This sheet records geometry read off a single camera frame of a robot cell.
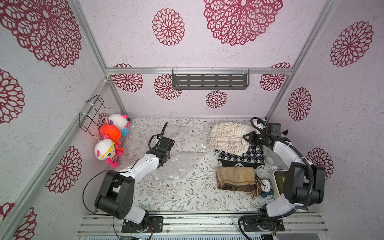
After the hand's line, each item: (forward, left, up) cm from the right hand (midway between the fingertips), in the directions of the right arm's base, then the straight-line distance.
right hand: (244, 134), depth 90 cm
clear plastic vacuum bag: (+2, +32, -16) cm, 36 cm away
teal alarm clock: (-28, -9, -12) cm, 32 cm away
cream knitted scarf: (-1, +9, -2) cm, 9 cm away
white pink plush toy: (+7, +77, +3) cm, 77 cm away
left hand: (-10, +51, -6) cm, 52 cm away
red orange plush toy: (-3, +79, +5) cm, 79 cm away
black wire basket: (-6, +83, +19) cm, 86 cm away
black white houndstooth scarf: (-9, -7, -10) cm, 16 cm away
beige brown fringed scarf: (-24, +4, -10) cm, 26 cm away
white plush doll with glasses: (-15, +78, +5) cm, 79 cm away
